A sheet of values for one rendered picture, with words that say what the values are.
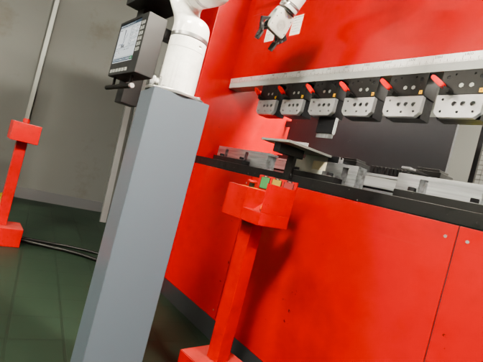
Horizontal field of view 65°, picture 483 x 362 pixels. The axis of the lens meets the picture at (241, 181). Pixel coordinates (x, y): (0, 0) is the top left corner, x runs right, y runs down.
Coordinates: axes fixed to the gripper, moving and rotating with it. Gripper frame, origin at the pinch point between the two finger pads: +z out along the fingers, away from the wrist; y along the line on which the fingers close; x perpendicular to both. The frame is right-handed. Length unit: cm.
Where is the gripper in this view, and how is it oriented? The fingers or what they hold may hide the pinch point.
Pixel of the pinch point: (264, 42)
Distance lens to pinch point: 172.7
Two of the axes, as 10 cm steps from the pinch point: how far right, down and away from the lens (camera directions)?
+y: 6.7, 3.2, 6.7
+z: -5.9, 7.8, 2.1
